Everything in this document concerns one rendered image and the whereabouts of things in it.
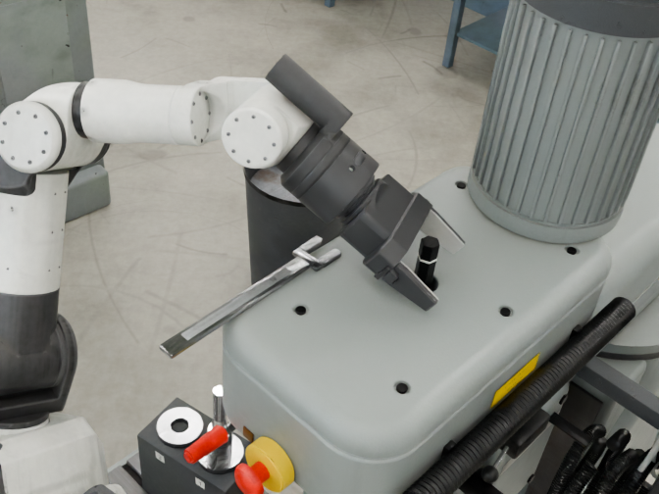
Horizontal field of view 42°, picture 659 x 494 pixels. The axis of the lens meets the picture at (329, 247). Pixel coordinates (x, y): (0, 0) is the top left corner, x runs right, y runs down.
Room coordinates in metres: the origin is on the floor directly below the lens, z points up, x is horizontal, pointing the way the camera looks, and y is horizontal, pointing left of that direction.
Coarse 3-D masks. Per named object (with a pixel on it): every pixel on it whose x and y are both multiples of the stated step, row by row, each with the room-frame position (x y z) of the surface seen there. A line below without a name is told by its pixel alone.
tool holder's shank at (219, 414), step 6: (216, 390) 0.97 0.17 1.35; (222, 390) 0.97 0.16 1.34; (216, 396) 0.96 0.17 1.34; (222, 396) 0.96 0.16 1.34; (216, 402) 0.96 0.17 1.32; (222, 402) 0.96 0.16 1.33; (216, 408) 0.96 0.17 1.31; (222, 408) 0.96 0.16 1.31; (216, 414) 0.96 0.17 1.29; (222, 414) 0.96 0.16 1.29; (216, 420) 0.96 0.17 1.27; (222, 420) 0.96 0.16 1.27
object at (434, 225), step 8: (432, 208) 0.78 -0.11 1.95; (432, 216) 0.77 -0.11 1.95; (440, 216) 0.77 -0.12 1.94; (424, 224) 0.77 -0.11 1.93; (432, 224) 0.77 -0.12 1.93; (440, 224) 0.77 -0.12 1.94; (448, 224) 0.77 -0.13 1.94; (424, 232) 0.77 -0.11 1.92; (432, 232) 0.77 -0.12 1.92; (440, 232) 0.77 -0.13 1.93; (448, 232) 0.76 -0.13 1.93; (456, 232) 0.77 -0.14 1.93; (440, 240) 0.76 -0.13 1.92; (448, 240) 0.76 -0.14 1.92; (456, 240) 0.76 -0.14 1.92; (448, 248) 0.76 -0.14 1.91; (456, 248) 0.76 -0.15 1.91
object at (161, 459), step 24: (168, 408) 1.07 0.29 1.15; (192, 408) 1.08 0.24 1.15; (144, 432) 1.00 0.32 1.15; (168, 432) 1.00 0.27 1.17; (192, 432) 1.01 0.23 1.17; (144, 456) 0.99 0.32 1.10; (168, 456) 0.96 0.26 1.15; (240, 456) 0.96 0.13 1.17; (144, 480) 0.99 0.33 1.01; (168, 480) 0.96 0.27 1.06; (192, 480) 0.93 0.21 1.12; (216, 480) 0.91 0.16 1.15
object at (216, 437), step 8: (232, 424) 0.63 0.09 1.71; (208, 432) 0.61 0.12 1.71; (216, 432) 0.61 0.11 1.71; (224, 432) 0.61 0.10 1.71; (200, 440) 0.60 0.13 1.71; (208, 440) 0.60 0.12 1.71; (216, 440) 0.60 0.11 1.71; (224, 440) 0.61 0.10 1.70; (192, 448) 0.59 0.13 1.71; (200, 448) 0.59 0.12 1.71; (208, 448) 0.59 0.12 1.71; (216, 448) 0.60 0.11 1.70; (184, 456) 0.58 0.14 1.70; (192, 456) 0.58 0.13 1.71; (200, 456) 0.58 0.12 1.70
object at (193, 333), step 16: (320, 240) 0.76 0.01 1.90; (304, 256) 0.73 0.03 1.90; (336, 256) 0.74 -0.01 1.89; (272, 272) 0.70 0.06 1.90; (288, 272) 0.70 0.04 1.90; (256, 288) 0.67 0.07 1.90; (272, 288) 0.67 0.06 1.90; (224, 304) 0.64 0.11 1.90; (240, 304) 0.64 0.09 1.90; (208, 320) 0.62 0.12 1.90; (224, 320) 0.62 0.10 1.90; (176, 336) 0.59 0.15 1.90; (192, 336) 0.59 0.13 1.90; (176, 352) 0.57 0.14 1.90
